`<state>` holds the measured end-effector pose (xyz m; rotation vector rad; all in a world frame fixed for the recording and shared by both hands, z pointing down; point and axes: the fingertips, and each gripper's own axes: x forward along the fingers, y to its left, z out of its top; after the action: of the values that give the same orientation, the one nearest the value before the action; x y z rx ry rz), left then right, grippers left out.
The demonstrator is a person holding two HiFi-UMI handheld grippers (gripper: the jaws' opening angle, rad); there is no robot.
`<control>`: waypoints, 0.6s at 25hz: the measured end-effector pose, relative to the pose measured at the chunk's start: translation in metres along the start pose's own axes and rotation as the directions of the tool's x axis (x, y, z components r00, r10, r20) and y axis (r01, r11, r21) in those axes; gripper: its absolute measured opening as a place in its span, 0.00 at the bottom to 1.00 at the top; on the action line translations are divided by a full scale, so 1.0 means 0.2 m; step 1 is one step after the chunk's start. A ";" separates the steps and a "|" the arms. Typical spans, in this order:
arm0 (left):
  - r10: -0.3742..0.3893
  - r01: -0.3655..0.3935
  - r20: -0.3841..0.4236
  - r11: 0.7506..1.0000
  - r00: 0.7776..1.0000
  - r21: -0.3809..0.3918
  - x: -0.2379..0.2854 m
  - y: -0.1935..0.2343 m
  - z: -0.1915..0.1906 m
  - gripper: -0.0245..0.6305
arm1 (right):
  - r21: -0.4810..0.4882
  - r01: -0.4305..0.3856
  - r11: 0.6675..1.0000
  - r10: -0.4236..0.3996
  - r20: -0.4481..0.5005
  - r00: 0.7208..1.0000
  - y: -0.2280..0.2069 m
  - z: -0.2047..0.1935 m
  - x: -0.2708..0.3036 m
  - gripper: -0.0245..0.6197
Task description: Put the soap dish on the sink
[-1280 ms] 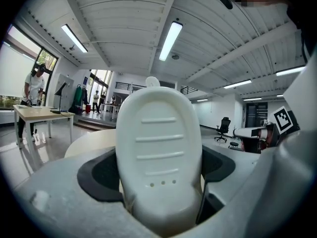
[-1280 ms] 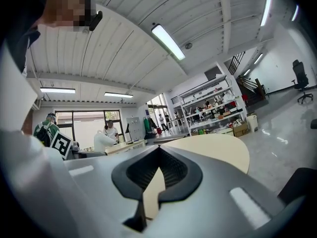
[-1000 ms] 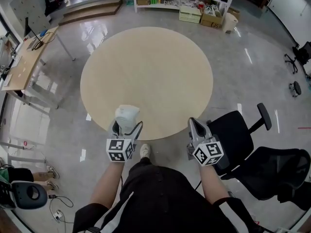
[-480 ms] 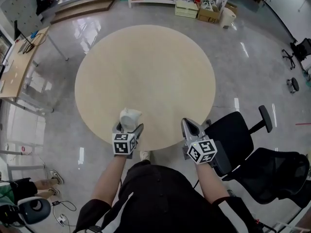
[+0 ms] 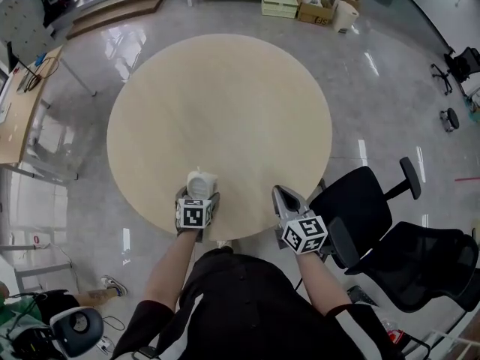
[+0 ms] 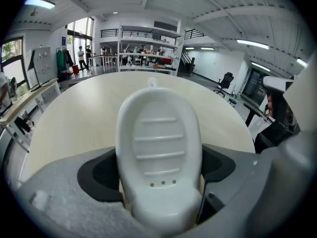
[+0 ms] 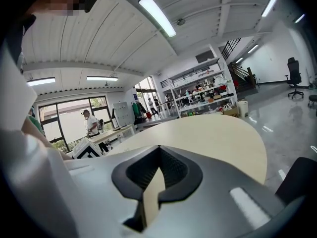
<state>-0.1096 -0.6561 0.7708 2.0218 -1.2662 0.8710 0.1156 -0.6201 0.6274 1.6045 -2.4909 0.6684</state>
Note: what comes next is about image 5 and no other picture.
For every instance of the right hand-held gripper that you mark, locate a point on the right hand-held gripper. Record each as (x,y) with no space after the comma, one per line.
(303,234)

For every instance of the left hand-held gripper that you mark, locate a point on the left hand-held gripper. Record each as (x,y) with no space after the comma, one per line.
(193,216)

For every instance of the person's right forearm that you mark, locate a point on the person's right forearm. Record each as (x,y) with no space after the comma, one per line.
(322,283)

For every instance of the person's left forearm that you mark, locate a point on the person's left forearm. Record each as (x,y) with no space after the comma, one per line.
(168,272)

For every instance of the person's left shoe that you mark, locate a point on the person's left shoe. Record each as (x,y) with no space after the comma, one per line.
(224,243)

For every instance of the person's shoe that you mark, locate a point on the person's shoe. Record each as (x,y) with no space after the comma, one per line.
(224,243)
(114,285)

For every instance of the black office chair with headrest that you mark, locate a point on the black office chair with headrest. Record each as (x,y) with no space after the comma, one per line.
(356,208)

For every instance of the round beige table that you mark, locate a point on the round beige table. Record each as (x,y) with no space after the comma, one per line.
(221,118)

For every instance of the person's torso in black clothing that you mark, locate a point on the person's torso in black clothing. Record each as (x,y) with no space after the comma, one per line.
(243,306)

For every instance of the black folding chair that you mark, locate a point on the black folding chair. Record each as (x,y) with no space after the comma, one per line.
(362,294)

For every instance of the clear water jug red cap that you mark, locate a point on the clear water jug red cap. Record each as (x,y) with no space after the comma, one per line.
(392,332)

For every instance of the small red floor item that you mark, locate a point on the small red floor item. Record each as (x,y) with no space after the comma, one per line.
(36,239)

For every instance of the grey panel with round hole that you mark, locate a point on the grey panel with round hole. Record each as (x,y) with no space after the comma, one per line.
(78,332)

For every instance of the black round stool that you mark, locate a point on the black round stool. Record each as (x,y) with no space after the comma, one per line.
(450,118)

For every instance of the wooden desk with white legs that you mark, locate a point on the wooden desk with white legs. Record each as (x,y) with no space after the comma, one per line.
(22,118)

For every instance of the large cardboard box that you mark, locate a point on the large cardboard box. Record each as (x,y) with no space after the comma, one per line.
(315,13)

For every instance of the white trash bin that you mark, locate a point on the white trash bin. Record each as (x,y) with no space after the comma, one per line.
(345,17)

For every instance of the cream drawer box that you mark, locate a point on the cream drawer box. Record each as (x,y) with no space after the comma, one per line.
(279,4)

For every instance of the wooden steps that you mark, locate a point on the wooden steps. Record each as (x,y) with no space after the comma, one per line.
(120,9)

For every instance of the black desk lamp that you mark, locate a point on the black desk lamp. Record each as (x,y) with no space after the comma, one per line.
(22,68)

